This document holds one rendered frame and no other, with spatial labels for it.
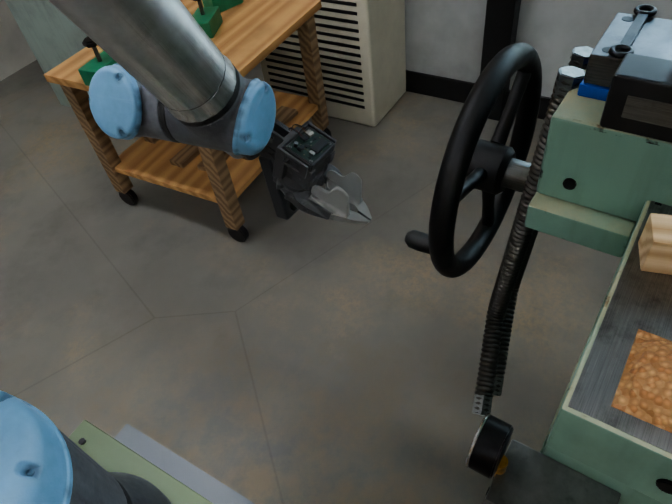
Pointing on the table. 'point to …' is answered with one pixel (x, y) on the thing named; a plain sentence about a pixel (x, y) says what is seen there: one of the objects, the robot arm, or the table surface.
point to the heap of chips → (647, 381)
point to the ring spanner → (632, 31)
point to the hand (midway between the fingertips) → (361, 219)
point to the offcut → (656, 244)
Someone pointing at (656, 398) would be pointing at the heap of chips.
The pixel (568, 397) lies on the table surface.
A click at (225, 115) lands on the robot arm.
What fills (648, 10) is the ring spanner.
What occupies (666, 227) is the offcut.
